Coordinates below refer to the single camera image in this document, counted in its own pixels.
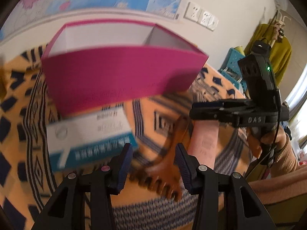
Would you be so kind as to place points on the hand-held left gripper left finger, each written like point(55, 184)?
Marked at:
point(124, 163)

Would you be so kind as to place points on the brown wooden comb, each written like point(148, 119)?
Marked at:
point(163, 175)

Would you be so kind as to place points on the white and teal medicine box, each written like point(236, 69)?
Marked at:
point(96, 136)

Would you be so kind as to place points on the blue perforated plastic stool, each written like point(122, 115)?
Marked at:
point(231, 62)

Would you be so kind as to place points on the person's right forearm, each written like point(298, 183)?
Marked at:
point(287, 165)

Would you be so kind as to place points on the white wall socket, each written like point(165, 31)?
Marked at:
point(193, 12)
point(205, 18)
point(213, 23)

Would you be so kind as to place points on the orange patterned cloth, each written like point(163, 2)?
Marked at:
point(28, 124)

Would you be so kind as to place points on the plain pink tube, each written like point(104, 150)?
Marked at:
point(202, 143)

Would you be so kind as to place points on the pink cardboard box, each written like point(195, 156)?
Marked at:
point(120, 76)

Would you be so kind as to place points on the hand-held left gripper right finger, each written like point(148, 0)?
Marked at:
point(183, 165)

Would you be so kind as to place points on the wooden coat rack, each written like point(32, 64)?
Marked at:
point(278, 21)

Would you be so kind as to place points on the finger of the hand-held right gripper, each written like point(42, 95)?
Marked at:
point(215, 106)
point(211, 115)

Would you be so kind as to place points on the black handbag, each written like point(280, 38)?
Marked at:
point(260, 48)

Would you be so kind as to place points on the mustard yellow garment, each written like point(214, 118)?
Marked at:
point(280, 52)

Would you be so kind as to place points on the person's right hand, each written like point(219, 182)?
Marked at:
point(273, 141)

